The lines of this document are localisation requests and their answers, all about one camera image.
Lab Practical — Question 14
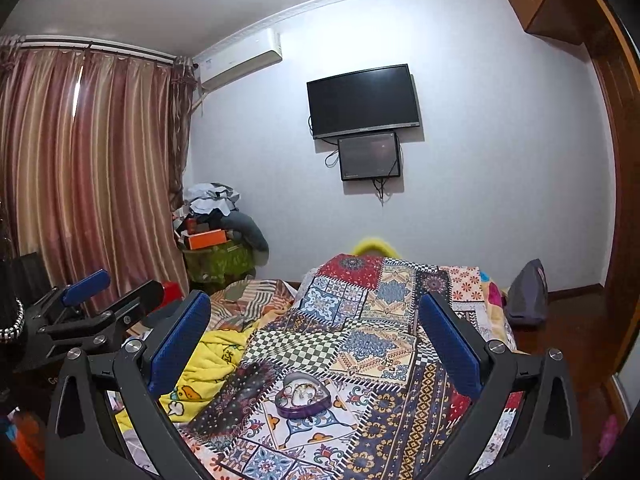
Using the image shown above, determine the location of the colourful patchwork bedspread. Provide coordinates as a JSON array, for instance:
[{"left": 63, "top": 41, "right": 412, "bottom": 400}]
[{"left": 180, "top": 255, "right": 512, "bottom": 479}]

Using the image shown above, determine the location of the green patterned box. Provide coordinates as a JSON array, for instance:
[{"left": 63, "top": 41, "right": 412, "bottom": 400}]
[{"left": 182, "top": 240, "right": 255, "bottom": 288}]

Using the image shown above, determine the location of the brown wooden door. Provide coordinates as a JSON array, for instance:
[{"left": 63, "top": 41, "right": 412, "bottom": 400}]
[{"left": 502, "top": 0, "right": 640, "bottom": 391}]

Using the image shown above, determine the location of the grey white clothes pile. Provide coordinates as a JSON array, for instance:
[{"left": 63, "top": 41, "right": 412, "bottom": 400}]
[{"left": 172, "top": 183, "right": 241, "bottom": 231}]

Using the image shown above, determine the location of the striped brown curtain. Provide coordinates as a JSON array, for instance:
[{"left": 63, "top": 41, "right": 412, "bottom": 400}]
[{"left": 1, "top": 37, "right": 195, "bottom": 312}]

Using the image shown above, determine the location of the white air conditioner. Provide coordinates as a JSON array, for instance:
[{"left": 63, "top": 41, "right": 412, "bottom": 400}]
[{"left": 196, "top": 28, "right": 282, "bottom": 92}]

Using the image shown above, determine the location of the yellow cartoon blanket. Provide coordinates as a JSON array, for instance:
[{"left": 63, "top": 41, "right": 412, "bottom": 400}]
[{"left": 114, "top": 326, "right": 262, "bottom": 434}]

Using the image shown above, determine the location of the purple heart-shaped jewelry tin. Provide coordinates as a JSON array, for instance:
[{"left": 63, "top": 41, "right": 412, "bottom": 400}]
[{"left": 273, "top": 372, "right": 331, "bottom": 419}]

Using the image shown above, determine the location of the dark grey bag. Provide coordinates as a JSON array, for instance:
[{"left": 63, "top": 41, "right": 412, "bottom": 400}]
[{"left": 504, "top": 259, "right": 549, "bottom": 326}]

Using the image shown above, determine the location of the striped brown quilt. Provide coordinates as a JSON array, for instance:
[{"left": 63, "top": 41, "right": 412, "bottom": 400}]
[{"left": 207, "top": 278, "right": 296, "bottom": 332}]

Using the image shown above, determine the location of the small black wall monitor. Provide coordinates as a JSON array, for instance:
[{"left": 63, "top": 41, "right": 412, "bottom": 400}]
[{"left": 337, "top": 132, "right": 401, "bottom": 182}]

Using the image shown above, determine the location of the orange box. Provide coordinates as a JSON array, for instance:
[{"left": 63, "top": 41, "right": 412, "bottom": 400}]
[{"left": 184, "top": 230, "right": 228, "bottom": 250}]

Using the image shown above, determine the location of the black wall television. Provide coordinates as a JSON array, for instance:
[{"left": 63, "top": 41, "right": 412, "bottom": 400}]
[{"left": 307, "top": 64, "right": 420, "bottom": 139}]

